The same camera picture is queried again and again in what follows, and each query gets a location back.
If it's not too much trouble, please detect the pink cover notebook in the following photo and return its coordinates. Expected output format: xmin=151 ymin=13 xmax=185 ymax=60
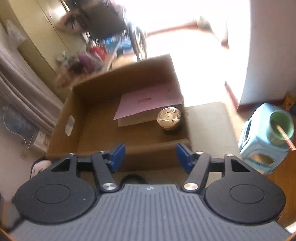
xmin=114 ymin=81 xmax=183 ymax=127

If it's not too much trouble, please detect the black tape roll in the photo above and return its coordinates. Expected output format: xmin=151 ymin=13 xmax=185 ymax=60
xmin=120 ymin=174 xmax=147 ymax=186

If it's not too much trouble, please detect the light blue plastic stool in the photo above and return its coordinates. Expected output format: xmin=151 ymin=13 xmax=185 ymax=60
xmin=238 ymin=103 xmax=290 ymax=174

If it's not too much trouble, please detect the plush doll red shirt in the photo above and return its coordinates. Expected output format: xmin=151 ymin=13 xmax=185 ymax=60
xmin=30 ymin=157 xmax=53 ymax=179

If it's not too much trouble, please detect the brown cardboard box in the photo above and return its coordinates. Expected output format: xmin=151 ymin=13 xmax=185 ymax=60
xmin=46 ymin=55 xmax=191 ymax=171

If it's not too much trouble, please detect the green cup with stick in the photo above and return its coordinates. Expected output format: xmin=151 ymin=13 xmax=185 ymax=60
xmin=268 ymin=110 xmax=295 ymax=151

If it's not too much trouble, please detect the clear plastic bag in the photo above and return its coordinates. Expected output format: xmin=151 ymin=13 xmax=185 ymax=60
xmin=1 ymin=105 xmax=39 ymax=149

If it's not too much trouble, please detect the purple water bottle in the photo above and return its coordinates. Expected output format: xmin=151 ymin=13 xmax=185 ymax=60
xmin=68 ymin=52 xmax=104 ymax=75

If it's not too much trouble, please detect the cluttered folding side table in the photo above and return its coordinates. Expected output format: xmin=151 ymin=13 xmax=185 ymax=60
xmin=55 ymin=39 xmax=132 ymax=89

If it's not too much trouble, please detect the grey curtain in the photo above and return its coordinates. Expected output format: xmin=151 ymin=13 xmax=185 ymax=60
xmin=1 ymin=45 xmax=64 ymax=135

